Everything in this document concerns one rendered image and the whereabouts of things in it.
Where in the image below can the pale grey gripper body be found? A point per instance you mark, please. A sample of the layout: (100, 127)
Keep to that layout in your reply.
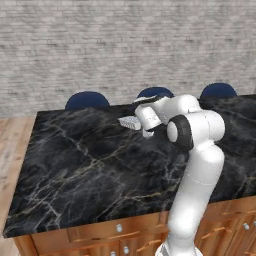
(130, 122)

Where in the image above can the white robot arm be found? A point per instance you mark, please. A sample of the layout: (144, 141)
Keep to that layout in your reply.
(200, 173)

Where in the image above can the dark blue stool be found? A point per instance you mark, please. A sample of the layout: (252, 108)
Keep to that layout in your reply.
(218, 90)
(87, 100)
(155, 92)

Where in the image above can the round silver knob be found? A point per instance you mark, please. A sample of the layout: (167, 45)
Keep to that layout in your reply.
(246, 226)
(113, 254)
(126, 249)
(119, 228)

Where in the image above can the wooden drawer front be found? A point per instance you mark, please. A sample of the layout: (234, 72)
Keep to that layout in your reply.
(100, 230)

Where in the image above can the wooden island cabinet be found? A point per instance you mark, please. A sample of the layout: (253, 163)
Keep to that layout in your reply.
(46, 243)

